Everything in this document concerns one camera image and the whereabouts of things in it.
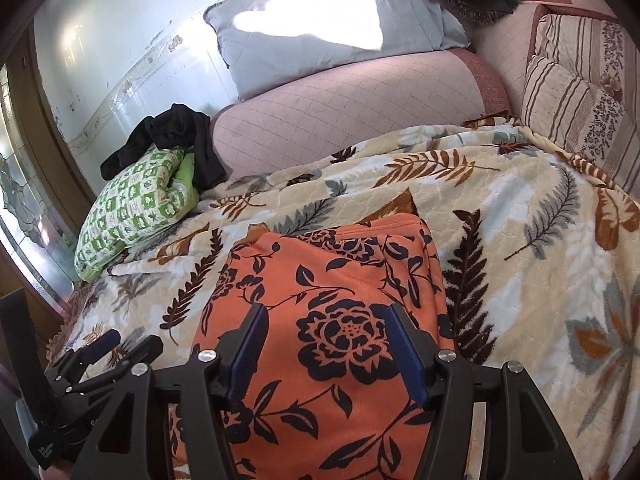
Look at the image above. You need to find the grey quilted pillow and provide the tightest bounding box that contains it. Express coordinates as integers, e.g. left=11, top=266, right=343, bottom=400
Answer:
left=204, top=0, right=469, bottom=101

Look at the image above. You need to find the pink quilted bolster cushion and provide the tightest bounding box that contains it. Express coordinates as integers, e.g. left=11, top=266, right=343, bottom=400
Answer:
left=210, top=49, right=511, bottom=178

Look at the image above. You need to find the wooden stained glass door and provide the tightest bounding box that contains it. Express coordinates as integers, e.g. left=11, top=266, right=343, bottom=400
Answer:
left=1, top=24, right=94, bottom=314

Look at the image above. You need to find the black garment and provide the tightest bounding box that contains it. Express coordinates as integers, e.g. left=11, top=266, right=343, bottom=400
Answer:
left=100, top=104, right=228, bottom=192

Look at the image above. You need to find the striped brown floral cushion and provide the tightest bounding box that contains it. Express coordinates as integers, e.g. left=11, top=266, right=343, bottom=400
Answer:
left=521, top=14, right=639, bottom=200

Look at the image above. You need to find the green white patterned pillow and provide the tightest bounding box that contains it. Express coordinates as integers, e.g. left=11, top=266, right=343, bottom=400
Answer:
left=74, top=148, right=198, bottom=282

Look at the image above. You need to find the leaf pattern fleece blanket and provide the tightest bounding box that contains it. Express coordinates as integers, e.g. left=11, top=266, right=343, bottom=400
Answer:
left=48, top=119, right=639, bottom=479

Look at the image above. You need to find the orange black floral shirt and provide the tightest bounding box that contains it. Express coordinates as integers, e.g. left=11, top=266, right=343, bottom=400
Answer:
left=193, top=214, right=452, bottom=479

